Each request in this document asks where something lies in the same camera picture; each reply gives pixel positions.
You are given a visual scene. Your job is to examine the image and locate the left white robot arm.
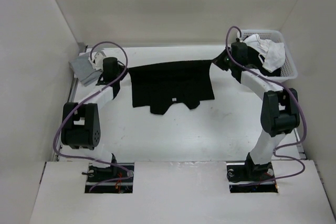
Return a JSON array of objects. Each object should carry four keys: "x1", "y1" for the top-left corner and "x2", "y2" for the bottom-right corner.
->
[{"x1": 60, "y1": 57, "x2": 127, "y2": 151}]

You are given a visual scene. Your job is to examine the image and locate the folded white tank top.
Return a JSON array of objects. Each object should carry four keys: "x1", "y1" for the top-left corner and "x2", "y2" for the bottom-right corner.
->
[{"x1": 89, "y1": 59, "x2": 102, "y2": 71}]

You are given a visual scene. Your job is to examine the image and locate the white tank top in basket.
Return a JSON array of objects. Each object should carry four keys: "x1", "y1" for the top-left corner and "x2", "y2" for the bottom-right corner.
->
[{"x1": 244, "y1": 34, "x2": 286, "y2": 73}]

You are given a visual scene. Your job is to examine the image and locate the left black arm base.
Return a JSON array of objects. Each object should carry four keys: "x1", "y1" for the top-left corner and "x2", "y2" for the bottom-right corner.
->
[{"x1": 82, "y1": 163, "x2": 135, "y2": 194}]

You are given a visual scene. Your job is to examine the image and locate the folded grey tank top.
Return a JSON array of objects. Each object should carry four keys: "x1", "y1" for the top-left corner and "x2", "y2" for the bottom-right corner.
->
[{"x1": 69, "y1": 52, "x2": 102, "y2": 87}]

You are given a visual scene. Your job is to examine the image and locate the white plastic basket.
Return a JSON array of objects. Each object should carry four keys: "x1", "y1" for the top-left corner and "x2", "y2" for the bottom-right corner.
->
[{"x1": 241, "y1": 29, "x2": 298, "y2": 82}]

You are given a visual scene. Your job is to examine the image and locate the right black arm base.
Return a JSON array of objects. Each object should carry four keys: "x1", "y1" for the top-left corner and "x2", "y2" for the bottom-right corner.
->
[{"x1": 226, "y1": 154, "x2": 278, "y2": 193}]

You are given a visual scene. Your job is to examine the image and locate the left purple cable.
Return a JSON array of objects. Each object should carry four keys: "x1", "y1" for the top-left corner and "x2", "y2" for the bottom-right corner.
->
[{"x1": 52, "y1": 41, "x2": 132, "y2": 192}]

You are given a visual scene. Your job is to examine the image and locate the black tank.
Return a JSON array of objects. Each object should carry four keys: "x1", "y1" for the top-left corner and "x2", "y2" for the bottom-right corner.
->
[
  {"x1": 128, "y1": 60, "x2": 215, "y2": 115},
  {"x1": 247, "y1": 47, "x2": 281, "y2": 77}
]

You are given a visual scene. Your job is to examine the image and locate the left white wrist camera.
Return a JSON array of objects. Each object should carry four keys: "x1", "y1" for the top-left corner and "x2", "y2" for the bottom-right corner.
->
[{"x1": 89, "y1": 51, "x2": 106, "y2": 69}]

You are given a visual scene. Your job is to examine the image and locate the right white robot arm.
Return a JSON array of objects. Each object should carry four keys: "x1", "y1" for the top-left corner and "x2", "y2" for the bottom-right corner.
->
[{"x1": 213, "y1": 40, "x2": 300, "y2": 180}]

